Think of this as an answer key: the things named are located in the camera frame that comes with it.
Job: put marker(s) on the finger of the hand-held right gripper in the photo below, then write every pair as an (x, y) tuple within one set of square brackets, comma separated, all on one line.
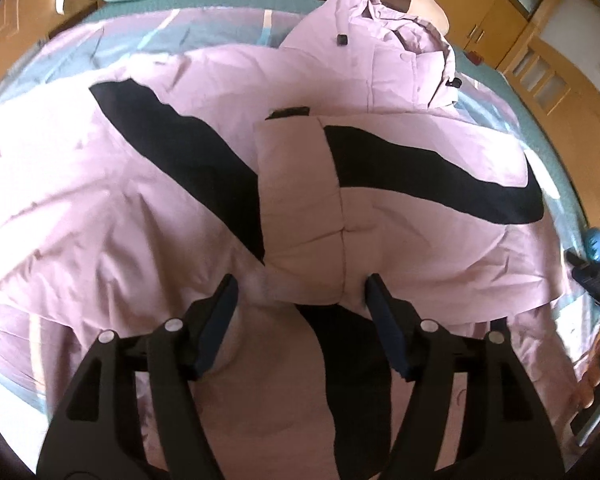
[(592, 280)]

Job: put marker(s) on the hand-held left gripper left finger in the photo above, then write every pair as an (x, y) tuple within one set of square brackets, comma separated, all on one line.
[(219, 317)]

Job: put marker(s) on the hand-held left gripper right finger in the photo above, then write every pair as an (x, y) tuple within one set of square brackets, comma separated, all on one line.
[(382, 317)]

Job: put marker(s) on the pink and black jacket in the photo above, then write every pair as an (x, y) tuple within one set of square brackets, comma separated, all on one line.
[(105, 200)]

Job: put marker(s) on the person's right hand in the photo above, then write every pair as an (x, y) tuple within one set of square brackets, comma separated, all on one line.
[(592, 375)]

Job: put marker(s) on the blue object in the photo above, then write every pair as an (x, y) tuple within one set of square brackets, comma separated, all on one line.
[(596, 246)]

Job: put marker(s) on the small red object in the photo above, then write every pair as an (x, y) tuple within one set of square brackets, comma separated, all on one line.
[(475, 58)]

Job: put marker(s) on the pink grey patterned blanket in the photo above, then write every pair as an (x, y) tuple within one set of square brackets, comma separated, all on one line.
[(220, 25)]

